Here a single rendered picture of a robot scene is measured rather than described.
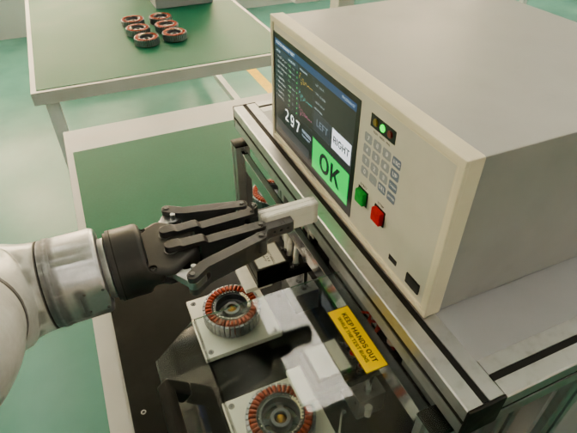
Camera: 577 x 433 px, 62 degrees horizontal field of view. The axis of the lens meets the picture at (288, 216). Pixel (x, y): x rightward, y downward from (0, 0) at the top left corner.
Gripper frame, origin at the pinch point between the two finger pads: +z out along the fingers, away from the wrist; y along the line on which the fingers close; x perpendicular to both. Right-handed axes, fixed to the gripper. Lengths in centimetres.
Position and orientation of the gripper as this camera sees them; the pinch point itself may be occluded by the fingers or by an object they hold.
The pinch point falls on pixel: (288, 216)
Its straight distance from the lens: 55.9
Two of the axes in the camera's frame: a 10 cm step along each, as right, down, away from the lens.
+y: 4.1, 5.8, -7.1
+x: 0.0, -7.7, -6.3
